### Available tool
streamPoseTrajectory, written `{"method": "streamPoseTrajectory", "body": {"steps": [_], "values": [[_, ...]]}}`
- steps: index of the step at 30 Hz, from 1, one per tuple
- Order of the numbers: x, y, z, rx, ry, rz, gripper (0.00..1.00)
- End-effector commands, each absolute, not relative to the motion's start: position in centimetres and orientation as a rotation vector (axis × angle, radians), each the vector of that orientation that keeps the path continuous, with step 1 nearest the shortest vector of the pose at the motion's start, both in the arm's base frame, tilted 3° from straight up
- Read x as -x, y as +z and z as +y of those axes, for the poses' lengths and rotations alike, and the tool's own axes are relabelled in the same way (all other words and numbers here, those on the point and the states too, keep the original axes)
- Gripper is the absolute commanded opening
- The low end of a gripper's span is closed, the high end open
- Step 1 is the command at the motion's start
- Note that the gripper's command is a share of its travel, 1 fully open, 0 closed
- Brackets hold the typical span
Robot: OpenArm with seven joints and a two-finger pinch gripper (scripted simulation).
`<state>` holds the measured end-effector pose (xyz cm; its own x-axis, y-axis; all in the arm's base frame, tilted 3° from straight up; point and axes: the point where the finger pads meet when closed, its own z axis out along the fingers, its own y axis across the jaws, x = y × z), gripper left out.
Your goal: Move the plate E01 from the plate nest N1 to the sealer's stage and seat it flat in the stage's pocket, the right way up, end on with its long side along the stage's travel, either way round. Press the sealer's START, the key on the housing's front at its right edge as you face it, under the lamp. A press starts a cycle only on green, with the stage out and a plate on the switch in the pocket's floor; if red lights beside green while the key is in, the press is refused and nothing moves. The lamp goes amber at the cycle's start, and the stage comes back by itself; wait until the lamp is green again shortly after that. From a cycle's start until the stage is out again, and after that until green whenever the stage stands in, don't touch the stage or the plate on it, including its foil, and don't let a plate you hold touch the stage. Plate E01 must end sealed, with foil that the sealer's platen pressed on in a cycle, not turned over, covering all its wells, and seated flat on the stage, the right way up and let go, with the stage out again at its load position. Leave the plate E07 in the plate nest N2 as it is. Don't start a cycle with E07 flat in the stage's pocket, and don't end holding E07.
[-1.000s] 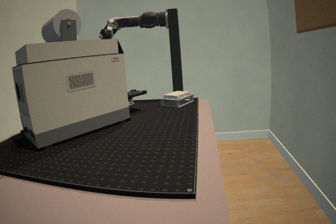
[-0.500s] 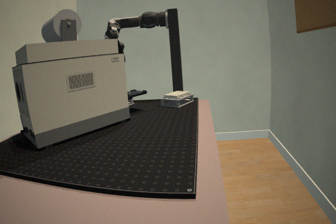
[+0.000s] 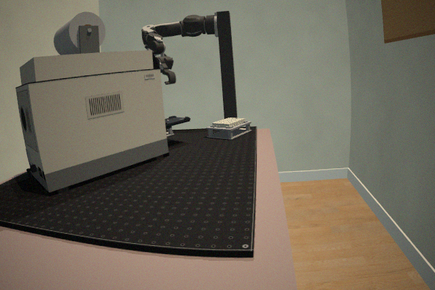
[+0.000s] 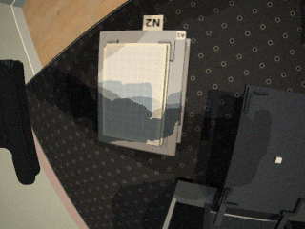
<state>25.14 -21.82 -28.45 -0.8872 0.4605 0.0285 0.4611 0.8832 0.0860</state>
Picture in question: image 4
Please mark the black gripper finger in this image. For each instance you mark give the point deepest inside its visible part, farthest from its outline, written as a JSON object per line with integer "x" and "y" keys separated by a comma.
{"x": 15, "y": 123}

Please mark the black perforated breadboard plate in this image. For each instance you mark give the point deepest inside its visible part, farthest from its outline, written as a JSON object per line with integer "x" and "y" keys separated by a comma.
{"x": 233, "y": 43}

